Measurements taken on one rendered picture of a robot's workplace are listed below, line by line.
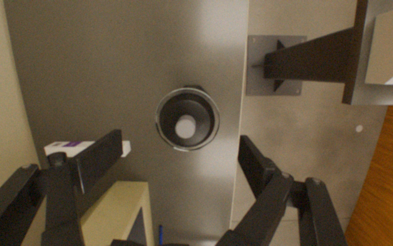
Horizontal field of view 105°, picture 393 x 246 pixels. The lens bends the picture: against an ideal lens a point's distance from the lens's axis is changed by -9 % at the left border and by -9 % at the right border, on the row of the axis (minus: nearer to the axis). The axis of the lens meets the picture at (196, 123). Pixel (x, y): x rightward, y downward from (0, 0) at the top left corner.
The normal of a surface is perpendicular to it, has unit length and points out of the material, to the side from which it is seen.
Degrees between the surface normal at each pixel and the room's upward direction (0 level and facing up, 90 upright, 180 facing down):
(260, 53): 0
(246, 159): 90
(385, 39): 90
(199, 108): 0
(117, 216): 90
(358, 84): 0
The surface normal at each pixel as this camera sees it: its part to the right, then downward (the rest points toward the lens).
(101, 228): 0.01, -0.96
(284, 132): -0.01, 0.27
